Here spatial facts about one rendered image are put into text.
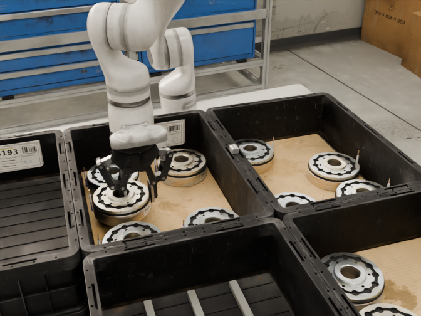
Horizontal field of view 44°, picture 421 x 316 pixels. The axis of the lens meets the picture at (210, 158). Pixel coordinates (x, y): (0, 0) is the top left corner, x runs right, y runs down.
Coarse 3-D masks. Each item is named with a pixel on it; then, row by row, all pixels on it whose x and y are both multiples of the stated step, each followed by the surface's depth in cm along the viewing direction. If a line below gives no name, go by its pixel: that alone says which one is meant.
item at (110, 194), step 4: (128, 188) 94; (132, 188) 94; (108, 192) 93; (112, 192) 93; (128, 192) 94; (132, 192) 93; (108, 196) 92; (112, 196) 92; (128, 196) 92; (132, 196) 93; (112, 200) 92; (116, 200) 91; (120, 200) 91; (124, 200) 92; (128, 200) 92
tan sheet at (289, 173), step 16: (272, 144) 119; (288, 144) 119; (304, 144) 119; (320, 144) 119; (288, 160) 113; (304, 160) 113; (272, 176) 108; (288, 176) 108; (304, 176) 108; (272, 192) 103; (304, 192) 103; (320, 192) 103
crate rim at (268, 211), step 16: (176, 112) 111; (192, 112) 111; (80, 128) 105; (96, 128) 106; (208, 128) 106; (224, 144) 99; (240, 176) 91; (80, 192) 85; (256, 192) 87; (80, 208) 82; (272, 208) 82; (80, 224) 78; (208, 224) 78; (224, 224) 78; (80, 240) 75; (128, 240) 75; (144, 240) 75
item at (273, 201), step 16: (304, 96) 118; (320, 96) 119; (208, 112) 111; (352, 112) 111; (224, 128) 105; (368, 128) 105; (384, 144) 99; (240, 160) 94; (256, 176) 89; (368, 192) 85; (384, 192) 85; (288, 208) 82; (304, 208) 82
